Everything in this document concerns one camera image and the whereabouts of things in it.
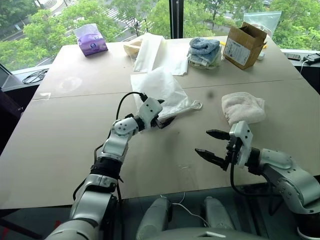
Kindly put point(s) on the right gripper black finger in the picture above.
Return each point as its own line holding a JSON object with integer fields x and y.
{"x": 217, "y": 134}
{"x": 205, "y": 153}

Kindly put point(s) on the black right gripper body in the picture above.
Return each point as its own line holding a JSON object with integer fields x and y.
{"x": 230, "y": 152}

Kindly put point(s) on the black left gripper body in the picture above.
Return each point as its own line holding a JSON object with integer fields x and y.
{"x": 154, "y": 123}

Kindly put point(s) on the white terry towel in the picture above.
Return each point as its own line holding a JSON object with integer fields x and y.
{"x": 242, "y": 107}

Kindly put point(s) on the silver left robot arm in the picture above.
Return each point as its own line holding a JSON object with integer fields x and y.
{"x": 115, "y": 145}

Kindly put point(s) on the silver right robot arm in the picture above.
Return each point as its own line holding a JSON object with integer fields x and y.
{"x": 287, "y": 175}

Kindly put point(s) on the cream folded cloth bag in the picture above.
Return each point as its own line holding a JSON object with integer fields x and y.
{"x": 160, "y": 55}

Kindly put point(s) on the beige cloth bag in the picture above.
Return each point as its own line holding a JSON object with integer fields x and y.
{"x": 131, "y": 47}

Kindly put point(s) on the light blue towel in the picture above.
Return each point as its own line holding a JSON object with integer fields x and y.
{"x": 203, "y": 45}

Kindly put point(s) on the clear plastic zip bag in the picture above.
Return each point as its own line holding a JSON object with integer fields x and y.
{"x": 267, "y": 21}

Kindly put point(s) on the stack of folded towels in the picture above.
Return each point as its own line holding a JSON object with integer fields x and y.
{"x": 205, "y": 60}

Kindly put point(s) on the grey right robot leg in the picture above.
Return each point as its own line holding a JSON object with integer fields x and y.
{"x": 218, "y": 212}

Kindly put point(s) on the grey robot leg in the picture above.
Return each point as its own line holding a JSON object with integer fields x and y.
{"x": 155, "y": 217}
{"x": 218, "y": 212}

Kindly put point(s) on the grey robot torso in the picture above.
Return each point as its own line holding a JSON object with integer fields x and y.
{"x": 200, "y": 233}

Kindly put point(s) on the grey left robot leg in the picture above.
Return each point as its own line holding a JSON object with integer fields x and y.
{"x": 155, "y": 217}

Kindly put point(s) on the brown cardboard box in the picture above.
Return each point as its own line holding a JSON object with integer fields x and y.
{"x": 241, "y": 50}

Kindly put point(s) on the purple tissue pack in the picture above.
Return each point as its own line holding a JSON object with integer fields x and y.
{"x": 92, "y": 43}

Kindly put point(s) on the small white object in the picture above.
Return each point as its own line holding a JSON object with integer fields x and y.
{"x": 261, "y": 56}

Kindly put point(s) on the black smartphone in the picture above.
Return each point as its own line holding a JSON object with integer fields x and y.
{"x": 294, "y": 56}

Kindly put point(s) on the black electronic device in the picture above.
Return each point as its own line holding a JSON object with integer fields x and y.
{"x": 312, "y": 59}

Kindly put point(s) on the black side furniture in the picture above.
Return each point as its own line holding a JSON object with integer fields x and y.
{"x": 12, "y": 105}

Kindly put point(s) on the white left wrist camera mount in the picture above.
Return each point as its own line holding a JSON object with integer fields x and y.
{"x": 149, "y": 108}

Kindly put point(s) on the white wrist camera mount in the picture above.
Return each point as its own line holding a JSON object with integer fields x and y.
{"x": 243, "y": 145}
{"x": 149, "y": 108}

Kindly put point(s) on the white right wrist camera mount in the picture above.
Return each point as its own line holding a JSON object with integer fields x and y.
{"x": 243, "y": 145}

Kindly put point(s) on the dark window frame post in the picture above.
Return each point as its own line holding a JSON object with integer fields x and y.
{"x": 176, "y": 17}

